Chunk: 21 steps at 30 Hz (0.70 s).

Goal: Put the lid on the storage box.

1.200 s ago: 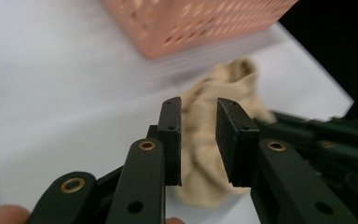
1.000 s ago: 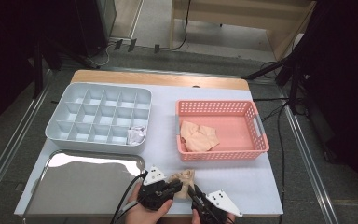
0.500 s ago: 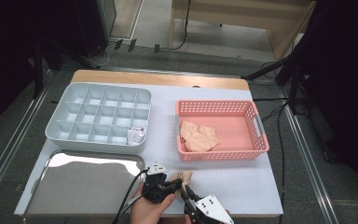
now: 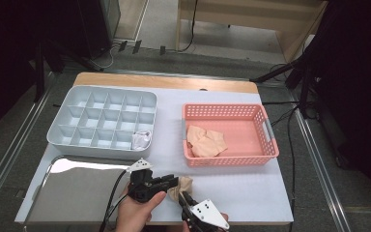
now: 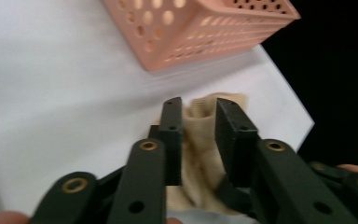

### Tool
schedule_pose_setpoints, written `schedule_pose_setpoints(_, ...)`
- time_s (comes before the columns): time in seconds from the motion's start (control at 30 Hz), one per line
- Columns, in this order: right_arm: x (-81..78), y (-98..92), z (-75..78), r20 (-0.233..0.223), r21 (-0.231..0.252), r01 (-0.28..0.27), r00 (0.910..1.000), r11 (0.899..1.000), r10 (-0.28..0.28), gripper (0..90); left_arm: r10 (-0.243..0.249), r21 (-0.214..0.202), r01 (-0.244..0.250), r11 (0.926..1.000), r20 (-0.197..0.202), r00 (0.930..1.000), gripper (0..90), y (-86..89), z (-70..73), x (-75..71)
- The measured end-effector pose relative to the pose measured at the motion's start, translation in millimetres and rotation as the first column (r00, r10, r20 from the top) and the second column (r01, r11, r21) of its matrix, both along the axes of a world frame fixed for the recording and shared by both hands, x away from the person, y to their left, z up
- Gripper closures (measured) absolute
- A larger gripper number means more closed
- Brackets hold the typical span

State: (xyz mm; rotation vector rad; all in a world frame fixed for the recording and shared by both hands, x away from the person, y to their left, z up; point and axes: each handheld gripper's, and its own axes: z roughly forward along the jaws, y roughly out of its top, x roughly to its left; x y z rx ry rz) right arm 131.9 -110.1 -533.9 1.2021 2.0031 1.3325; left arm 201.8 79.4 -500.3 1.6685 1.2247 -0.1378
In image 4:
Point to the shiny metal tray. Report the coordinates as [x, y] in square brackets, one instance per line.
[77, 193]

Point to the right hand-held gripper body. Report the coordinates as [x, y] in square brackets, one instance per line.
[206, 214]

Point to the grey divided organizer box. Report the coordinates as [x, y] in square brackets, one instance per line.
[103, 109]

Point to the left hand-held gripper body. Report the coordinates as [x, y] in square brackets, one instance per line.
[141, 188]

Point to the dark curtain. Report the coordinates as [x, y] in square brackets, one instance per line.
[6, 64]
[360, 96]

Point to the pink perforated plastic basket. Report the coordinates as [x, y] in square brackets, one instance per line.
[248, 135]

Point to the light wooden cabinet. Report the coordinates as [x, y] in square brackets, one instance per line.
[238, 16]

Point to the white sock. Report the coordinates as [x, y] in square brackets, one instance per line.
[138, 143]
[145, 133]

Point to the metal floor rail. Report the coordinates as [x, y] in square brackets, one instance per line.
[10, 154]
[318, 161]

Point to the person's right hand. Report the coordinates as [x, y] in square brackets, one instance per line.
[224, 217]

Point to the dark cabinet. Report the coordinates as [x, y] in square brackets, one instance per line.
[93, 25]

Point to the person's left hand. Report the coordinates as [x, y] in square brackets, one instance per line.
[133, 216]

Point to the black metal stand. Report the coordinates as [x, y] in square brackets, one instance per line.
[277, 71]
[39, 71]

